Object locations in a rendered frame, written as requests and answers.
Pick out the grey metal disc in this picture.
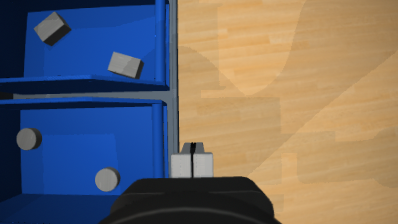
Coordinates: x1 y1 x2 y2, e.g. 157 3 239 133
16 128 42 150
95 167 121 192

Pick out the blue open-front bin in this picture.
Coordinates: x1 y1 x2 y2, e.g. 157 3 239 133
0 97 169 224
0 0 170 95

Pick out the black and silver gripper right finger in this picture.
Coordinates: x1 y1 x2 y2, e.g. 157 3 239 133
193 142 214 178

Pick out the dark grey metal shelf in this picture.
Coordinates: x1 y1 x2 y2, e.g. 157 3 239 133
0 0 180 178

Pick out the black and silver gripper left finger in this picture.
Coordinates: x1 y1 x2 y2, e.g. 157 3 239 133
171 142 194 178

